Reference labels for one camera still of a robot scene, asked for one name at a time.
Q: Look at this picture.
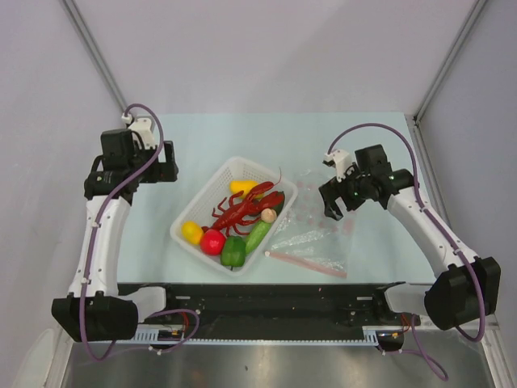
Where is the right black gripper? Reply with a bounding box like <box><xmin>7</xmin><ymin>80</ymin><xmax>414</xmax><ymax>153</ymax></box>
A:
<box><xmin>319</xmin><ymin>162</ymin><xmax>371</xmax><ymax>221</ymax></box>

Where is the clear zip top bag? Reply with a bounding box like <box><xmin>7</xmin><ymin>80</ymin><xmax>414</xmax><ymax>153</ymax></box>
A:
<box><xmin>264</xmin><ymin>170</ymin><xmax>355</xmax><ymax>279</ymax></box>

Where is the yellow toy mango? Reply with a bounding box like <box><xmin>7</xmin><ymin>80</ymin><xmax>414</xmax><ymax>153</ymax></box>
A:
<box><xmin>229</xmin><ymin>179</ymin><xmax>259</xmax><ymax>196</ymax></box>

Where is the light green toy cucumber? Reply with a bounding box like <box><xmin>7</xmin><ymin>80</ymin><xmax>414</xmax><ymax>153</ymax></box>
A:
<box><xmin>245</xmin><ymin>221</ymin><xmax>271</xmax><ymax>255</ymax></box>

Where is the red toy lobster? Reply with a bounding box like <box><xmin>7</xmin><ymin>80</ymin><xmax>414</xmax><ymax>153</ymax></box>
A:
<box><xmin>210</xmin><ymin>175</ymin><xmax>282</xmax><ymax>236</ymax></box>

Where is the red toy apple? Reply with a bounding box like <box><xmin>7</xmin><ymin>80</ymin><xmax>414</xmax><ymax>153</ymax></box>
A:
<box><xmin>200</xmin><ymin>229</ymin><xmax>226</xmax><ymax>255</ymax></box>

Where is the green toy bell pepper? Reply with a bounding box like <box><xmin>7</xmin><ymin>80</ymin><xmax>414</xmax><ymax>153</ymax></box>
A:
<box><xmin>220</xmin><ymin>236</ymin><xmax>246</xmax><ymax>268</ymax></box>

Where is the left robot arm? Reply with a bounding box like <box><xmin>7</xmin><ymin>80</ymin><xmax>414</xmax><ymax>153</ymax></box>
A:
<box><xmin>51</xmin><ymin>129</ymin><xmax>179</xmax><ymax>342</ymax></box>

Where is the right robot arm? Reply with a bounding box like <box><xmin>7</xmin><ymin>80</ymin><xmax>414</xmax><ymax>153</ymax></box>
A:
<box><xmin>319</xmin><ymin>145</ymin><xmax>501</xmax><ymax>331</ymax></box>

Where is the yellow toy lemon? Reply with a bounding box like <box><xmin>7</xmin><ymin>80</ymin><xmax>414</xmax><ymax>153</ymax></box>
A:
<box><xmin>181</xmin><ymin>221</ymin><xmax>204</xmax><ymax>245</ymax></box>

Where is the beige toy mushroom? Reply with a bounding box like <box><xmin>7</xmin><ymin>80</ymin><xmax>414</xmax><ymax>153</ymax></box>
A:
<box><xmin>261</xmin><ymin>209</ymin><xmax>277</xmax><ymax>224</ymax></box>

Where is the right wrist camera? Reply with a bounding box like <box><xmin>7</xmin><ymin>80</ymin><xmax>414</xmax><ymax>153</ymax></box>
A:
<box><xmin>323</xmin><ymin>150</ymin><xmax>353</xmax><ymax>182</ymax></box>

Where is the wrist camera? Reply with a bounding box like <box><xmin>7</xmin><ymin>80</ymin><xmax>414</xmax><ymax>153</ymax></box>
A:
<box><xmin>121</xmin><ymin>114</ymin><xmax>158</xmax><ymax>150</ymax></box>
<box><xmin>323</xmin><ymin>150</ymin><xmax>353</xmax><ymax>182</ymax></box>

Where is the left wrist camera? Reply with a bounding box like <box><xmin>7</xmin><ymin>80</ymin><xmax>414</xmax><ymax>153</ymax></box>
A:
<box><xmin>121</xmin><ymin>114</ymin><xmax>158</xmax><ymax>150</ymax></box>

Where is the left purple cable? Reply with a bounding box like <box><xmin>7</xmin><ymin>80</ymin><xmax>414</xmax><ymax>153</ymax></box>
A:
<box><xmin>78</xmin><ymin>103</ymin><xmax>165</xmax><ymax>361</ymax></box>

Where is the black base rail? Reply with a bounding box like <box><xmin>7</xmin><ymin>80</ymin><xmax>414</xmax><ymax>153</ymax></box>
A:
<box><xmin>116</xmin><ymin>282</ymin><xmax>437</xmax><ymax>343</ymax></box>

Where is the white slotted cable duct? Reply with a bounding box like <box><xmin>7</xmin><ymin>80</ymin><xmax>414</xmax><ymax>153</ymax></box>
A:
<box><xmin>127</xmin><ymin>326</ymin><xmax>379</xmax><ymax>347</ymax></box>

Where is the left aluminium frame post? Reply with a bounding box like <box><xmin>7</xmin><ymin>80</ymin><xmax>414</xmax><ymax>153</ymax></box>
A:
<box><xmin>60</xmin><ymin>0</ymin><xmax>127</xmax><ymax>111</ymax></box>

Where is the aluminium frame post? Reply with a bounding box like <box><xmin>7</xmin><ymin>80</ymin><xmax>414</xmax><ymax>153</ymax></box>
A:
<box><xmin>411</xmin><ymin>0</ymin><xmax>489</xmax><ymax>125</ymax></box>
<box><xmin>60</xmin><ymin>0</ymin><xmax>127</xmax><ymax>111</ymax></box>

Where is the right aluminium frame post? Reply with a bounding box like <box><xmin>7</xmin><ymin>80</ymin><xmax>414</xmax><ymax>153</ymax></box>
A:
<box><xmin>411</xmin><ymin>0</ymin><xmax>489</xmax><ymax>125</ymax></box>

